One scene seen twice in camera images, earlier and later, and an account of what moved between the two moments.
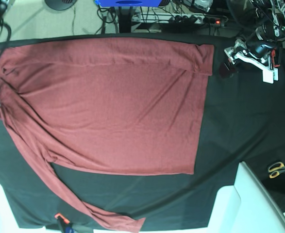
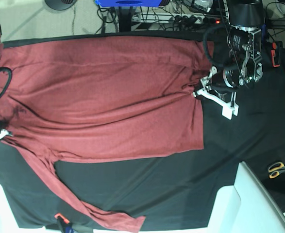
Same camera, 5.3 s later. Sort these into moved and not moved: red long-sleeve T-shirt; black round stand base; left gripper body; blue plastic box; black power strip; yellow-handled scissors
Moved: red long-sleeve T-shirt; left gripper body
Not moved: yellow-handled scissors; blue plastic box; black power strip; black round stand base
